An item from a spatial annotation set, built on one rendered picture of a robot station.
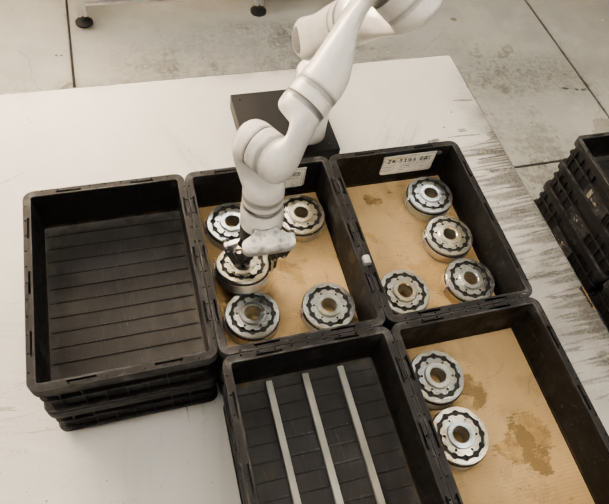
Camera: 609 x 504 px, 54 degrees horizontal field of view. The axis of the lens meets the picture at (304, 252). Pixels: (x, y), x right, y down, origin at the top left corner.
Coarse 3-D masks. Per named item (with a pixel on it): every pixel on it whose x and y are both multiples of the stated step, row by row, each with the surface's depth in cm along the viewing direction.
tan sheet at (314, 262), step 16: (208, 208) 127; (208, 240) 122; (320, 240) 126; (288, 256) 122; (304, 256) 123; (320, 256) 123; (336, 256) 124; (272, 272) 120; (288, 272) 120; (304, 272) 121; (320, 272) 121; (336, 272) 122; (272, 288) 118; (288, 288) 118; (304, 288) 119; (224, 304) 115; (288, 304) 116; (288, 320) 115
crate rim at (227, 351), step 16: (304, 160) 124; (320, 160) 124; (192, 176) 118; (208, 176) 119; (192, 192) 116; (336, 192) 121; (192, 208) 114; (352, 240) 114; (208, 256) 109; (208, 272) 107; (368, 272) 111; (208, 288) 105; (368, 288) 109; (368, 320) 105; (384, 320) 106; (224, 336) 100; (288, 336) 102; (304, 336) 102; (320, 336) 103; (224, 352) 99; (240, 352) 99
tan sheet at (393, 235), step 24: (360, 192) 134; (384, 192) 135; (360, 216) 130; (384, 216) 131; (408, 216) 132; (456, 216) 133; (384, 240) 127; (408, 240) 128; (384, 264) 124; (408, 264) 125; (432, 264) 126; (432, 288) 122
